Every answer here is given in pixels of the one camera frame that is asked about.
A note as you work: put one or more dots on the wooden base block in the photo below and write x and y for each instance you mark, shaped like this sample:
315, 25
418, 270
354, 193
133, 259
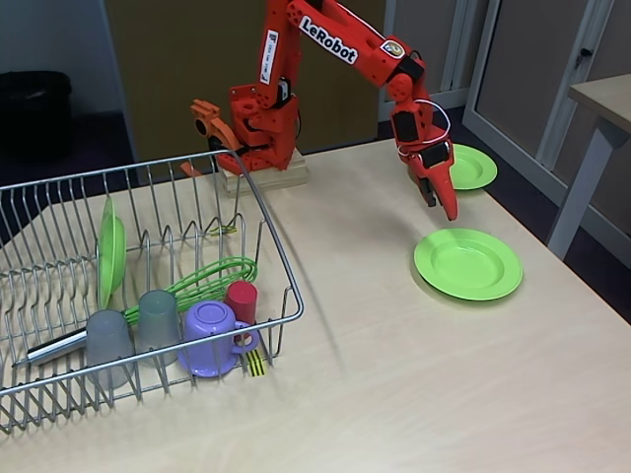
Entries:
291, 172

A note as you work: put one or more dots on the red plastic cup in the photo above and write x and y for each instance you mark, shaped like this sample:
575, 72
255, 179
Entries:
241, 298

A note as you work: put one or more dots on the beige side table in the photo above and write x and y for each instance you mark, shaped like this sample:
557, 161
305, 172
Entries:
606, 93

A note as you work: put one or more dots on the orange table clamp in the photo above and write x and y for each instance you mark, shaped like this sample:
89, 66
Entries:
212, 123

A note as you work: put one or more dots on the green plastic plate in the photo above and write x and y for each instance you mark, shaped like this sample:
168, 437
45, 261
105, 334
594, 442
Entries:
468, 266
475, 167
111, 256

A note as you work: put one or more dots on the grey cabinet with key lock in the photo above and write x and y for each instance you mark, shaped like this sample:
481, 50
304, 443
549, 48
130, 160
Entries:
527, 74

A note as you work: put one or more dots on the yellow black striped tape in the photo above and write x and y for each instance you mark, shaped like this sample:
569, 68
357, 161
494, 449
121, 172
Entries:
255, 364

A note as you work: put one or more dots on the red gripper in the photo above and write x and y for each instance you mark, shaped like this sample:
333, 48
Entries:
436, 166

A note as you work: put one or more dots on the purple plastic mug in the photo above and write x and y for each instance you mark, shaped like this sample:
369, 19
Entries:
207, 320

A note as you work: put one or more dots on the translucent grey plastic cup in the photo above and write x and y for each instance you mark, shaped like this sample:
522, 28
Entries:
158, 325
108, 345

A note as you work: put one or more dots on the grey shutter-door cabinet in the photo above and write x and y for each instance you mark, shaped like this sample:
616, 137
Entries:
439, 29

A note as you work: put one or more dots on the brown cork board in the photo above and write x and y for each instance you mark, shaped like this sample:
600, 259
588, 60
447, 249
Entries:
172, 74

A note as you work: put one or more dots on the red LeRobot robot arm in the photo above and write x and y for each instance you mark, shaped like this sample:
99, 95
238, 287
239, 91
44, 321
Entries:
276, 74

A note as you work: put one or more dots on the black waste bin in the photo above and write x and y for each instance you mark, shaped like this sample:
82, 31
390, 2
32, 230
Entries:
34, 113

